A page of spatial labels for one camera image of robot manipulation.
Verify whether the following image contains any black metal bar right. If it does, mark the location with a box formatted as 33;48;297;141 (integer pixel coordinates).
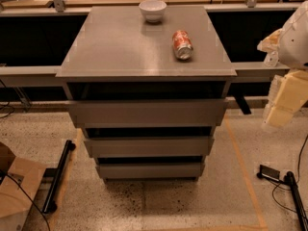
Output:
285;171;308;231

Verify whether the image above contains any white ceramic bowl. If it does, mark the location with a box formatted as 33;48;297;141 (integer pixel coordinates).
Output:
139;0;167;23

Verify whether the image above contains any grey middle drawer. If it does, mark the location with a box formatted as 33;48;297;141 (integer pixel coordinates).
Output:
85;136;214;158

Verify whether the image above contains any grey top drawer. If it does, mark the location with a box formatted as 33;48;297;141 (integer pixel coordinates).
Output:
69;99;227;128

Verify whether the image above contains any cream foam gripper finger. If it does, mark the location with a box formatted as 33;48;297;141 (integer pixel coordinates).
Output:
265;70;308;128

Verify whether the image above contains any grey drawer cabinet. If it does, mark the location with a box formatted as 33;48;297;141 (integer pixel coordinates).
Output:
57;6;236;167

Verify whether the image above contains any black cable right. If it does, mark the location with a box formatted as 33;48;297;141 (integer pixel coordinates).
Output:
270;141;308;214

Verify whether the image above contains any red soda can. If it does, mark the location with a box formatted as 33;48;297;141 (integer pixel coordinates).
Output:
172;30;193;61

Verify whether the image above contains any black metal bar left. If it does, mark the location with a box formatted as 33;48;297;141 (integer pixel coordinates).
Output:
42;140;76;214

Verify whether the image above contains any grey bottom drawer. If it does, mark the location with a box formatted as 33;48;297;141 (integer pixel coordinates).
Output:
96;163;204;179

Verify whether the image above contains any small black device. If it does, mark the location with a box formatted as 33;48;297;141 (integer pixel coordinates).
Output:
257;165;280;182

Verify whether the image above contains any black cable on box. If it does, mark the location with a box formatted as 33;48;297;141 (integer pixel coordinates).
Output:
0;168;52;231

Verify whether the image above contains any brown cardboard box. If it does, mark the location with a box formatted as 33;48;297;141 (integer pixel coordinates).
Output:
0;142;46;231

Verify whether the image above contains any grey metal rail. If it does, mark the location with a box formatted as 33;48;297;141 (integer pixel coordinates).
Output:
0;62;289;88

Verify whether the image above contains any black metal bar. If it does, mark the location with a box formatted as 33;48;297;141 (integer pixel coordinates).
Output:
285;171;308;231
42;140;76;214

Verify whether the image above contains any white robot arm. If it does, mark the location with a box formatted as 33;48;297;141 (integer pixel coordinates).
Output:
257;1;308;131

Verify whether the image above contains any grey drawer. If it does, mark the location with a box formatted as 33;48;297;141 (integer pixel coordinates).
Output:
85;136;214;158
69;99;227;128
96;163;204;179

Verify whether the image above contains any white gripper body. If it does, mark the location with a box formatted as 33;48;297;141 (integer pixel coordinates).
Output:
263;74;297;119

